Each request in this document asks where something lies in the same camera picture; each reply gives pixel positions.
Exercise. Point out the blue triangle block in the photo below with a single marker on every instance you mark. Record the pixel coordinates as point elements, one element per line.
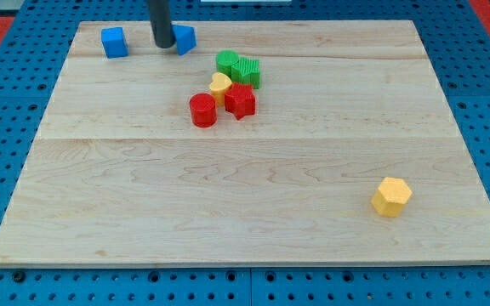
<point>185,38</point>

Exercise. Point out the red star block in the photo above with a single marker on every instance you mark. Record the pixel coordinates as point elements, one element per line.
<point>240,100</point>

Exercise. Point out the green star block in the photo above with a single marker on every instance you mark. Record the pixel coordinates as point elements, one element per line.
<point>246,71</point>

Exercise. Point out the red cylinder block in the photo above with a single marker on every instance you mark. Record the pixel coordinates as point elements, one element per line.
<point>203,110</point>

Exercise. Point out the yellow heart block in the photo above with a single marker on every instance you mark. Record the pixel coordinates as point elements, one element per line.
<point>219,85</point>

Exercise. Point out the green cylinder block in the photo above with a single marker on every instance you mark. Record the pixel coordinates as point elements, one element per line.
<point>224,60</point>

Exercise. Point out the light wooden board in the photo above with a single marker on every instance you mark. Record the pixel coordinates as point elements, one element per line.
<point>119,177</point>

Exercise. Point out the yellow hexagon block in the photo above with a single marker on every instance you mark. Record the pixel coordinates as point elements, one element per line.
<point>391,196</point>

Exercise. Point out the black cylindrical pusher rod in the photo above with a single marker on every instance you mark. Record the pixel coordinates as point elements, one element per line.
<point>161,23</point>

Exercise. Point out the blue cube block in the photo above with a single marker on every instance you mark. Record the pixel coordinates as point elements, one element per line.
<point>114,43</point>

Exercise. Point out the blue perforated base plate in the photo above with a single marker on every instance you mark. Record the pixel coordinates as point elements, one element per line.
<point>457,39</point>

